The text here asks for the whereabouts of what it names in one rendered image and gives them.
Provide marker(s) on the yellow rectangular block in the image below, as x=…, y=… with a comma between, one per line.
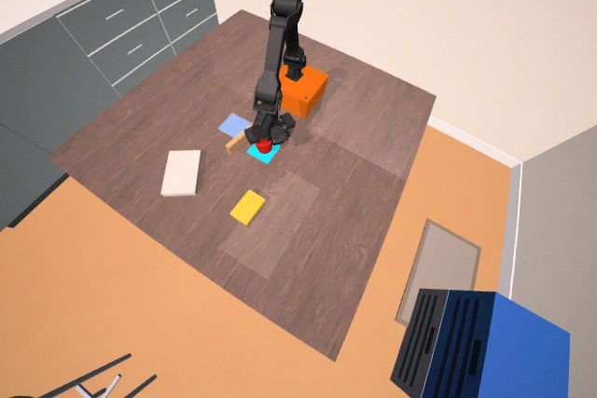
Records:
x=248, y=207

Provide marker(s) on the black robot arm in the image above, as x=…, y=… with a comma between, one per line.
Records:
x=283, y=29

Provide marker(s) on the white flat rectangular block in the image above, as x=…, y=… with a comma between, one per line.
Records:
x=182, y=173

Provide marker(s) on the red cup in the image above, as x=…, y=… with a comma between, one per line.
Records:
x=264, y=146

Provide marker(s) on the tan flat bar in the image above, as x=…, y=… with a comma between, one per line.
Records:
x=236, y=143

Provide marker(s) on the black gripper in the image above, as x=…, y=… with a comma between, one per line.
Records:
x=287, y=119

